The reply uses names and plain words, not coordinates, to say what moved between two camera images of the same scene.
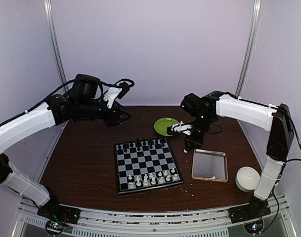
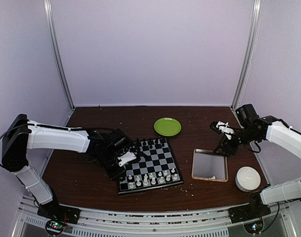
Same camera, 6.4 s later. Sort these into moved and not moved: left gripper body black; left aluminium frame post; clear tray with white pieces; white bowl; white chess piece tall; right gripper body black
Moved: left gripper body black; right gripper body black
Not moved: white chess piece tall; white bowl; left aluminium frame post; clear tray with white pieces
